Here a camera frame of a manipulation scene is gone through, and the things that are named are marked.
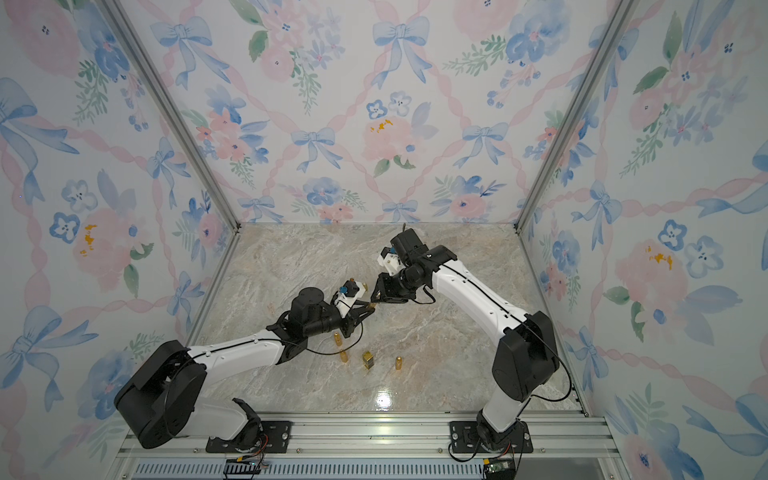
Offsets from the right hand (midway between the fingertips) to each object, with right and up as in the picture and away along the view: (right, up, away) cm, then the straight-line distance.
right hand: (378, 297), depth 80 cm
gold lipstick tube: (-12, -13, +7) cm, 19 cm away
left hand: (-2, -3, +2) cm, 3 cm away
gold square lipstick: (-3, -17, +2) cm, 18 cm away
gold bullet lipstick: (-2, -2, -1) cm, 3 cm away
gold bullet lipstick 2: (-10, -18, +6) cm, 21 cm away
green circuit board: (+29, -40, -7) cm, 50 cm away
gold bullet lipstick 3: (+6, -18, +3) cm, 19 cm away
